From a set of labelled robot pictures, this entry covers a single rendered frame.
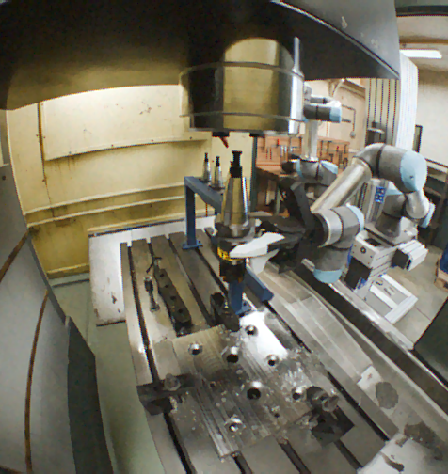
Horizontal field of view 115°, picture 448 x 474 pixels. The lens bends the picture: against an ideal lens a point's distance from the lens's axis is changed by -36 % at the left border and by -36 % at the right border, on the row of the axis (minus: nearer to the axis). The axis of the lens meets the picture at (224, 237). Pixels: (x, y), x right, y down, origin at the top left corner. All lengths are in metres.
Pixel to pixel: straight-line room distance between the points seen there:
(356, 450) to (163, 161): 1.43
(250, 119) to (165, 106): 1.08
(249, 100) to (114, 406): 0.93
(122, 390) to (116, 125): 1.22
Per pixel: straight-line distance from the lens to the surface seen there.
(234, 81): 0.23
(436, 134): 4.95
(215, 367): 0.50
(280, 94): 0.24
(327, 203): 0.66
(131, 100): 1.28
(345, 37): 0.28
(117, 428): 0.89
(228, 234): 0.31
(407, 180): 0.73
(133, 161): 1.29
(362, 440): 0.62
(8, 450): 0.42
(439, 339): 0.94
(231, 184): 0.30
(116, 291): 1.19
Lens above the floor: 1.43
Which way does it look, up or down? 28 degrees down
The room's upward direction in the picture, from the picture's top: 2 degrees clockwise
